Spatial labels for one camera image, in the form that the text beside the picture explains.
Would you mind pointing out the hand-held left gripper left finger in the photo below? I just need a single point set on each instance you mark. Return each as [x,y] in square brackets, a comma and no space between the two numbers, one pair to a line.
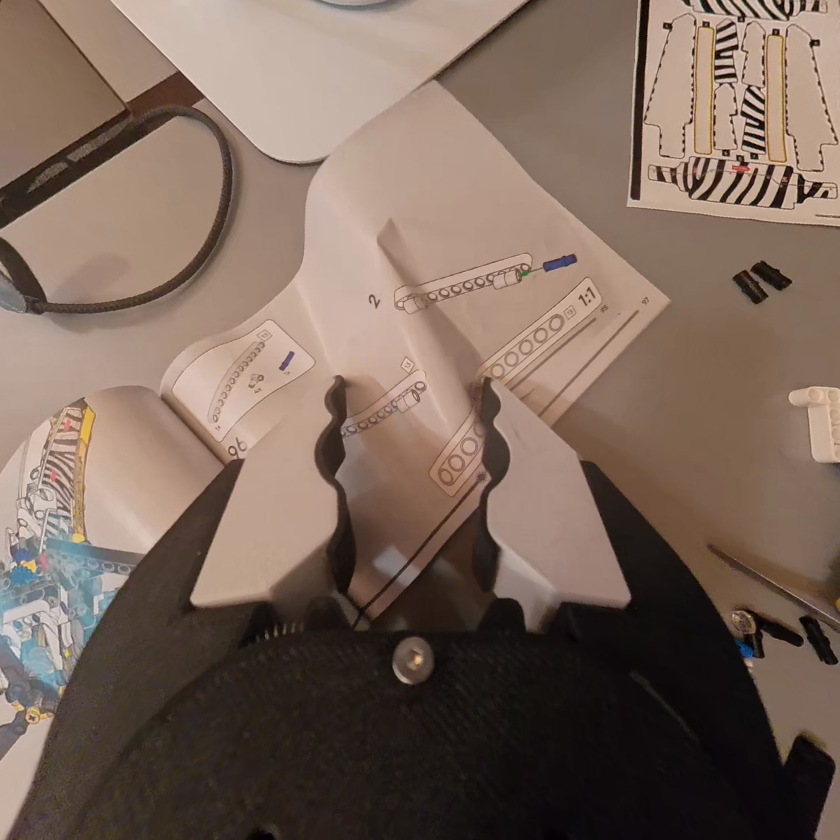
[275,525]

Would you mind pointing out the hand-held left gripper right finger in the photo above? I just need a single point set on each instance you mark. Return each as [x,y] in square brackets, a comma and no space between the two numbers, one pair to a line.
[558,525]

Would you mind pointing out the clear round lego piece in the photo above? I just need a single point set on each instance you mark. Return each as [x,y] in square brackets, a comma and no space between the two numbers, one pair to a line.
[741,619]

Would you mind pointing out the black lego connector pins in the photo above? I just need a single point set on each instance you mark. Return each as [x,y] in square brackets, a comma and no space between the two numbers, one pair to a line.
[779,631]

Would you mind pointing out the black ridged lego pin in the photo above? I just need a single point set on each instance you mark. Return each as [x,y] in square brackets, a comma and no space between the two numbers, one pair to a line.
[815,633]

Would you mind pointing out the lego instruction booklet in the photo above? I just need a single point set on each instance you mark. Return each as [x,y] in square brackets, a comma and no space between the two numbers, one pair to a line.
[426,197]

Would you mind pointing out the white stand base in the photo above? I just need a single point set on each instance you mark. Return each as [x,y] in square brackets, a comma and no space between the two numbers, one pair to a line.
[295,79]

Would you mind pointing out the zebra striped sticker sheet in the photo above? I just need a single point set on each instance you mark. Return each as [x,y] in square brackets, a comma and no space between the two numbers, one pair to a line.
[722,98]

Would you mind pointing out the white lego bracket piece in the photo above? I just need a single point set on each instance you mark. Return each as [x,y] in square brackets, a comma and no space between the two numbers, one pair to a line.
[820,426]

